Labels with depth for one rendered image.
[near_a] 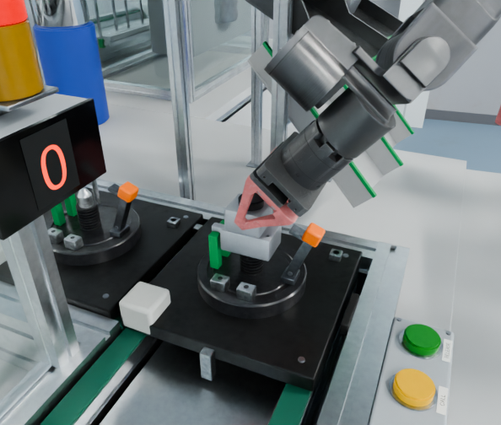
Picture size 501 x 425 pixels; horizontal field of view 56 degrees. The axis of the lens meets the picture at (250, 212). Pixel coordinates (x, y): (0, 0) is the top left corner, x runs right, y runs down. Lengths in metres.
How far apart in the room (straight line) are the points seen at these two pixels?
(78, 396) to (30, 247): 0.17
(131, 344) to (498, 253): 0.66
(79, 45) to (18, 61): 1.01
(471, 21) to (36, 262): 0.44
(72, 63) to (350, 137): 1.04
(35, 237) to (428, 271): 0.63
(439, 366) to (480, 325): 0.23
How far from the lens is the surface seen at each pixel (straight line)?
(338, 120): 0.46
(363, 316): 0.61
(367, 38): 0.80
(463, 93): 4.09
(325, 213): 0.98
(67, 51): 1.39
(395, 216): 1.00
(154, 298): 0.58
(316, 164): 0.47
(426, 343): 0.58
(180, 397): 0.58
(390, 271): 0.68
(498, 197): 1.15
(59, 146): 0.41
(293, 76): 0.45
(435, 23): 0.47
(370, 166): 0.84
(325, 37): 0.46
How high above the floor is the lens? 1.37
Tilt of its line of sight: 32 degrees down
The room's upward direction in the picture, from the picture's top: straight up
